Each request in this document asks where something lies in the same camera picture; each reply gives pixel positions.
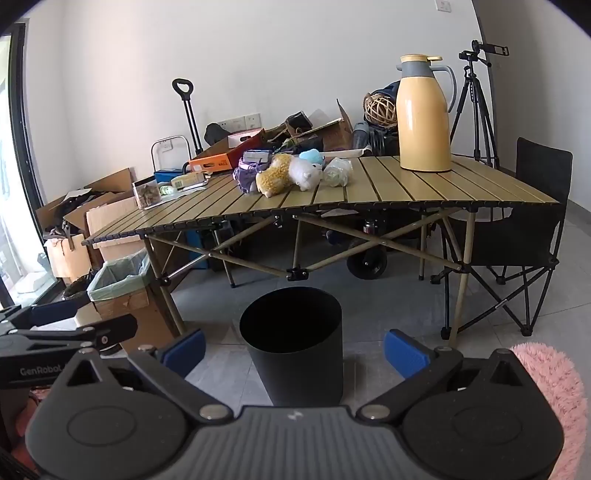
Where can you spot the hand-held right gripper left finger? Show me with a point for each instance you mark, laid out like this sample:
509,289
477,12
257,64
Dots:
184,351

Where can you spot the yellow carton box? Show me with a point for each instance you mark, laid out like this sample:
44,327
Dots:
189,179

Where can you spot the white wall socket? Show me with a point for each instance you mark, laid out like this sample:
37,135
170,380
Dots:
165,146
238,123
225,124
253,121

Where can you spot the black glossy case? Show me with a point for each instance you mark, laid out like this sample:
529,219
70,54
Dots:
298,121

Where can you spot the small green bottle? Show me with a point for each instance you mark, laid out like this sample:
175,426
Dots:
167,189

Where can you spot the black suitcase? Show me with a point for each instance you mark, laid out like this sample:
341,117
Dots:
383,141

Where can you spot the blue board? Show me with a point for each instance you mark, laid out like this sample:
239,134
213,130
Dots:
198,242

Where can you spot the blue fabric bag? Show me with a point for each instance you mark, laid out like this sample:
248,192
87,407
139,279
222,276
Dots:
390,87

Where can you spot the clear plastic bag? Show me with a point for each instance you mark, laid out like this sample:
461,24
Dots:
337,173

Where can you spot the printed paper leaflet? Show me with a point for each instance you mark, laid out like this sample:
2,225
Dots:
198,185

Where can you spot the yellow plush toy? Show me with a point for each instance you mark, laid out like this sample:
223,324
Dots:
274,177

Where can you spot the black window frame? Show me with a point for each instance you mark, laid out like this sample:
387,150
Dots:
17,138

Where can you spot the clear jar of snacks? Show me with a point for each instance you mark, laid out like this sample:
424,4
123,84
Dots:
147,196

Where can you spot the olive folding table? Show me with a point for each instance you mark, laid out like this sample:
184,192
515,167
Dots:
415,189

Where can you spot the lined brown cardboard box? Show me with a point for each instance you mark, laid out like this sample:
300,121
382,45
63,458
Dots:
138,316

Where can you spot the black folding chair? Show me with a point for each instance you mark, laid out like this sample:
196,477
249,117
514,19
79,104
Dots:
542,170

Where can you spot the wicker ball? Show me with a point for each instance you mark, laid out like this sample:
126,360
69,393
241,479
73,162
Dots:
381,110

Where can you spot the brown shipping cardboard box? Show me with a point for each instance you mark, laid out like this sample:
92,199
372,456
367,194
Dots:
339,129

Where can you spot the black camera tripod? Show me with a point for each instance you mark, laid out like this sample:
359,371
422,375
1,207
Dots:
472,87

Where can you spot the blue box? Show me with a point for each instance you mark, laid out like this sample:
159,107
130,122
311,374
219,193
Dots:
168,176

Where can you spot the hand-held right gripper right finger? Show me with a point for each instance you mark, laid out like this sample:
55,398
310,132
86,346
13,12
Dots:
406,353

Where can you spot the yellow thermos jug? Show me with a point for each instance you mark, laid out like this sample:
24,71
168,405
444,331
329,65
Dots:
422,124

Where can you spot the open brown cardboard box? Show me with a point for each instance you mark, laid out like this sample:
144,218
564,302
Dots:
106,187

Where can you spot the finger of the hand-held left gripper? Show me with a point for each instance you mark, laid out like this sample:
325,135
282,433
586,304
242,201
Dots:
60,310
106,333

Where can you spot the pink satin cloth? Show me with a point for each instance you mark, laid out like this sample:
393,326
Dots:
244,181

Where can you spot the light cardboard box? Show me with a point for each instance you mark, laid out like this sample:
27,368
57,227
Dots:
120,233

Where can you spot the black soft bag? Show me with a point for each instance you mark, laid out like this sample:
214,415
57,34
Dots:
214,134

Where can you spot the white plush toy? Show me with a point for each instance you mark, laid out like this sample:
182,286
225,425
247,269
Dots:
304,173

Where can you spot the pink fluffy rug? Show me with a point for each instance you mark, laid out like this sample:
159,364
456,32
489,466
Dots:
554,378

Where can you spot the orange cardboard tray box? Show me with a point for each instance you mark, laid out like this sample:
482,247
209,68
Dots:
214,161

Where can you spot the blue plush toy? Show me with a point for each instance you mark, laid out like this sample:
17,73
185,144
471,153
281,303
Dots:
311,156

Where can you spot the black trash bin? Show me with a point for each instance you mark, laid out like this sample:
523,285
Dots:
291,350

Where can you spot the pale green plastic liner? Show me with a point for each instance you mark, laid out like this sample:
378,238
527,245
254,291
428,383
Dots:
108,277

